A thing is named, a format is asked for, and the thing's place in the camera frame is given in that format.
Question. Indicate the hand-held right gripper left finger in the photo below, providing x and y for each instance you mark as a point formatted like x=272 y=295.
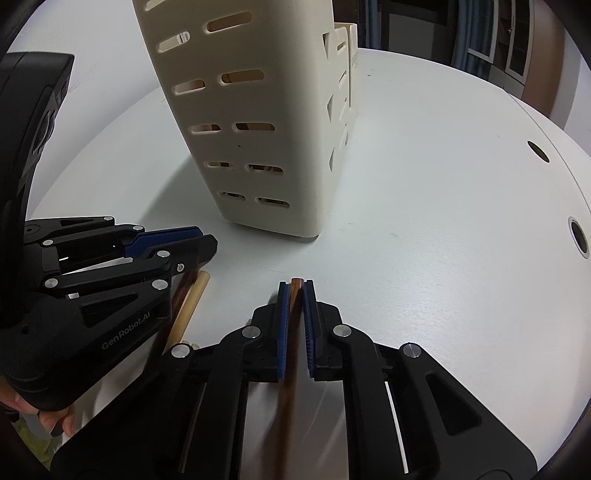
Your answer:
x=282 y=323

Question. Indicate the person's left hand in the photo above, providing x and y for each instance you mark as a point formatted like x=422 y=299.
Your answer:
x=46 y=420

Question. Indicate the cream plastic utensil holder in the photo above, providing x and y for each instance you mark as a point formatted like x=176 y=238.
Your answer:
x=277 y=115

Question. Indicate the blue curtain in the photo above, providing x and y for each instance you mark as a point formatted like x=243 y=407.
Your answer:
x=475 y=41

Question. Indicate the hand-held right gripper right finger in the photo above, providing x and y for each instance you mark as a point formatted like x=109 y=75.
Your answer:
x=310 y=332

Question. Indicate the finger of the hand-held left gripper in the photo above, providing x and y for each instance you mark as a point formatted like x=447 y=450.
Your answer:
x=161 y=237
x=194 y=251

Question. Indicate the pile of wooden chopsticks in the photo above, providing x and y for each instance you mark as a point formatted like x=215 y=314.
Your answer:
x=191 y=300

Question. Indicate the brown glass-door cabinet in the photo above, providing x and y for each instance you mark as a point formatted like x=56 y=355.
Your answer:
x=545 y=83

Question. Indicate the dark brown chopstick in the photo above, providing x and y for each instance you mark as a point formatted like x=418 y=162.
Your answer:
x=295 y=295

